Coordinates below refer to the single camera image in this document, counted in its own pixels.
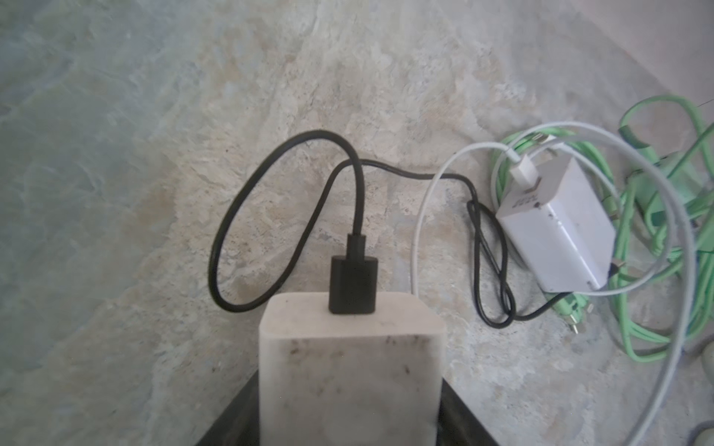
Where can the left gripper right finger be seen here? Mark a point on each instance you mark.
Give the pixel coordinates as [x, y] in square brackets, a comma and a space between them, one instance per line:
[457, 424]

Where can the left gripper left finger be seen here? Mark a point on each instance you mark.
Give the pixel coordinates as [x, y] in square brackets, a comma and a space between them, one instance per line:
[239, 423]

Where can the white charger with black cable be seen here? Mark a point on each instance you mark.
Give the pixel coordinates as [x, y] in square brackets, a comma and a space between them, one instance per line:
[328, 379]

